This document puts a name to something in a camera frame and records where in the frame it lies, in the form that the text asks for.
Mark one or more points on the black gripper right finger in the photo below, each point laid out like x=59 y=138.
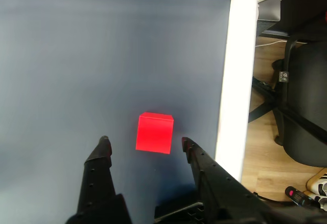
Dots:
x=219 y=190

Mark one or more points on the grey-blue table mat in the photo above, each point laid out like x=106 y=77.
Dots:
x=102 y=68

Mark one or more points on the black pink marker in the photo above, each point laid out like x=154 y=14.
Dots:
x=299 y=197

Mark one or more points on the black office chair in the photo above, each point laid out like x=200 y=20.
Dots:
x=306 y=93

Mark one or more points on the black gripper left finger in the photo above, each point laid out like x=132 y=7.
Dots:
x=97 y=183

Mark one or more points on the red cube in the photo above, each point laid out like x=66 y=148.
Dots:
x=154 y=134

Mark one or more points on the silver computer case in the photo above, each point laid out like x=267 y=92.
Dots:
x=269 y=9

